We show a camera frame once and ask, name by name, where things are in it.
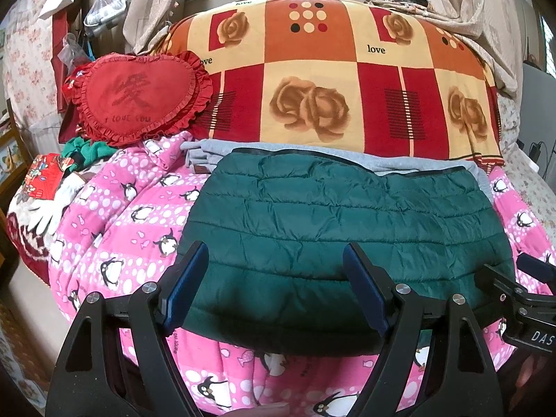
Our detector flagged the grey cloth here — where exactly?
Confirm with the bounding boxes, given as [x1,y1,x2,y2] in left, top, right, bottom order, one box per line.
[180,139,494,205]

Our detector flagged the white gloves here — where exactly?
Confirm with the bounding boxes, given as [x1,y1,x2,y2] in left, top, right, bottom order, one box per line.
[30,173,84,236]

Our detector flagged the pink penguin print quilt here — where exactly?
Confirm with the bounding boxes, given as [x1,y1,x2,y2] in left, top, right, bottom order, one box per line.
[48,132,556,417]

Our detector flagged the clear plastic bag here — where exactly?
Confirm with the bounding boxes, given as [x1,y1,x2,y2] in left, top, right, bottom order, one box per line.
[83,0,128,38]

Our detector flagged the black power adapter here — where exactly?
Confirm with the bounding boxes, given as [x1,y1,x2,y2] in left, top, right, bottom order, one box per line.
[527,140,549,162]

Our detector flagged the person's right hand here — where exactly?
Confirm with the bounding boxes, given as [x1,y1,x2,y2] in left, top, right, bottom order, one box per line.
[508,350,556,406]

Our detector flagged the rose patterned checked blanket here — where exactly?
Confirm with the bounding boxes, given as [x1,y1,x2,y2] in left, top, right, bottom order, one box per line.
[163,0,505,166]

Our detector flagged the floral wall cloth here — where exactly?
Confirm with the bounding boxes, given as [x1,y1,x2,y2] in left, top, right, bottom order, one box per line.
[0,0,66,132]

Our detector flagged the wooden picture frame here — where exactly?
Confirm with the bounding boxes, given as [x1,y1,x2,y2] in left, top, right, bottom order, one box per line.
[0,129,24,194]

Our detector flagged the green puffer jacket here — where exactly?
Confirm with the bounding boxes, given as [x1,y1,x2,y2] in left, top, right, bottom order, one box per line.
[176,147,517,359]

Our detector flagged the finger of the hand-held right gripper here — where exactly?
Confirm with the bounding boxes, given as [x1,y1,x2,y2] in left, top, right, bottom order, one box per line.
[516,252,556,281]
[475,264,540,313]

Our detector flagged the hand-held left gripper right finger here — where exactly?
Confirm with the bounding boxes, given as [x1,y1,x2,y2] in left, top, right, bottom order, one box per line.
[343,243,509,417]

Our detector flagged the red heart-shaped ruffled pillow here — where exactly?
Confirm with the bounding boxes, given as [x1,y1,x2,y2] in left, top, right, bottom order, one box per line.
[65,51,213,148]

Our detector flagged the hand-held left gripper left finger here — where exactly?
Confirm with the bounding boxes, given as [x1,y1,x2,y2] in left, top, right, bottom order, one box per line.
[46,240,210,417]

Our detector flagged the person's left hand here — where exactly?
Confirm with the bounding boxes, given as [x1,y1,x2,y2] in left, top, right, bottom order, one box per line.
[235,403,290,417]

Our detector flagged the beige curtain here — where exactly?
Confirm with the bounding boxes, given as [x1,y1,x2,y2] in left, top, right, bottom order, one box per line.
[122,0,193,54]
[369,0,523,99]

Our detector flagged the red cartoon print cloth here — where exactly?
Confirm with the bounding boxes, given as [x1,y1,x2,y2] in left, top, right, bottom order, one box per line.
[25,153,70,201]

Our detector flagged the floral bedsheet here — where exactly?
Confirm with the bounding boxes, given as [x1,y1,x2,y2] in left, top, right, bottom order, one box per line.
[495,93,556,210]

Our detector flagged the dark red patterned blanket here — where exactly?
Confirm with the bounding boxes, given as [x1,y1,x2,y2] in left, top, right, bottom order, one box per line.
[6,200,58,279]

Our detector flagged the red hanging cloth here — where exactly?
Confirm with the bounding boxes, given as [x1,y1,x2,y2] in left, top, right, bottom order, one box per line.
[51,12,72,111]

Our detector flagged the green cloth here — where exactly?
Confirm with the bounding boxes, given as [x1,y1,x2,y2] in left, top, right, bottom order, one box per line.
[61,136,114,171]

